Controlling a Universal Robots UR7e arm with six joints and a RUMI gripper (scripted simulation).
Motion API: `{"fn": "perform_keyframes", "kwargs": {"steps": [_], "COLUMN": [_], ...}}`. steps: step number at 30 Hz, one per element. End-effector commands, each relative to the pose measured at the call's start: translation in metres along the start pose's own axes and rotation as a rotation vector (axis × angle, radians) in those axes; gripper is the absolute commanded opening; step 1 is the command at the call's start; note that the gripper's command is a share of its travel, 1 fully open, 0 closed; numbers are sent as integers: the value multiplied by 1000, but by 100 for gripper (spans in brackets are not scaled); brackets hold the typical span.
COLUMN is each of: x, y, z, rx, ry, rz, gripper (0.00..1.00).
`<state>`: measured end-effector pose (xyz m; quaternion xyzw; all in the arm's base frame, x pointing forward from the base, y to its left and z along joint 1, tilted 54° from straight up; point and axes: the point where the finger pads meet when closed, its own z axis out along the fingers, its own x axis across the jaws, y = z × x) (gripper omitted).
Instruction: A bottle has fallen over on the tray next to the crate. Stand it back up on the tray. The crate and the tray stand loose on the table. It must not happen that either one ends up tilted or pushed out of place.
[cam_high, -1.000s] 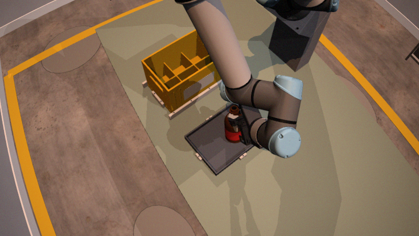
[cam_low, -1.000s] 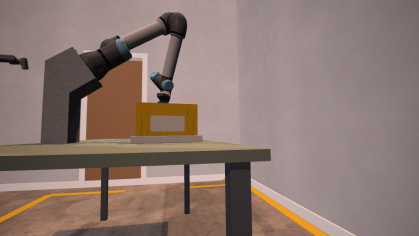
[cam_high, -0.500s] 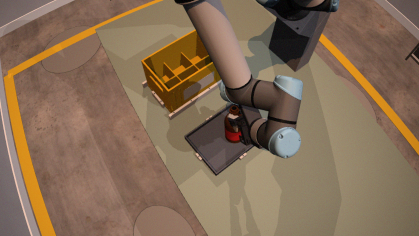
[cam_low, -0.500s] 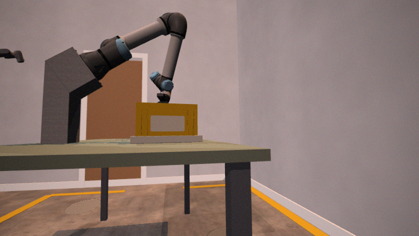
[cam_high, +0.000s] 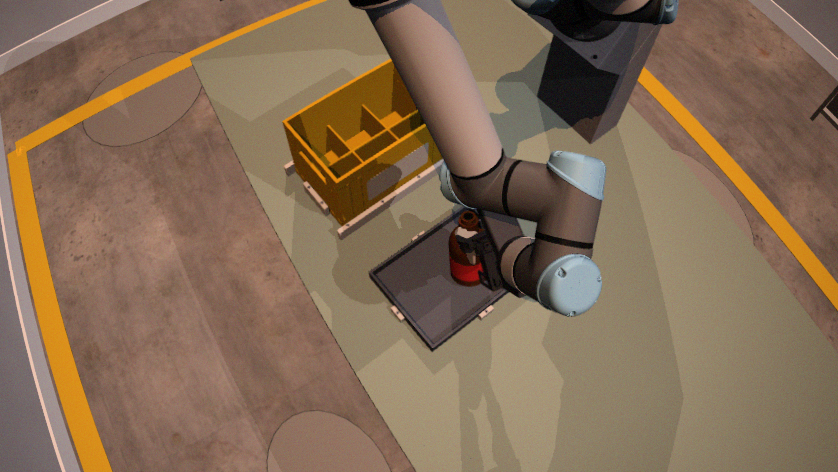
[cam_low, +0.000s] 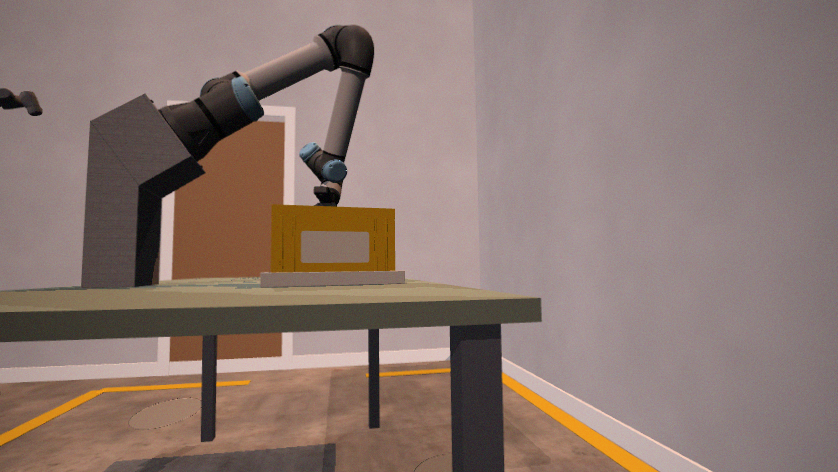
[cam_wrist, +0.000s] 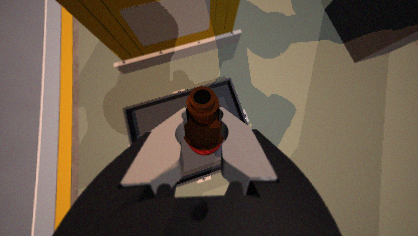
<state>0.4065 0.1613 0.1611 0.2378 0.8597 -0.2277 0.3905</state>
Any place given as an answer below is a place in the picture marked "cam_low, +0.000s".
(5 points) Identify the orange divided crate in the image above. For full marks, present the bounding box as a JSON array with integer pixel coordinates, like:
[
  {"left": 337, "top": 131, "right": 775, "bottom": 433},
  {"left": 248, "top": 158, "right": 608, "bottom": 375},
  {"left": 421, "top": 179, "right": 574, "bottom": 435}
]
[{"left": 271, "top": 205, "right": 395, "bottom": 273}]

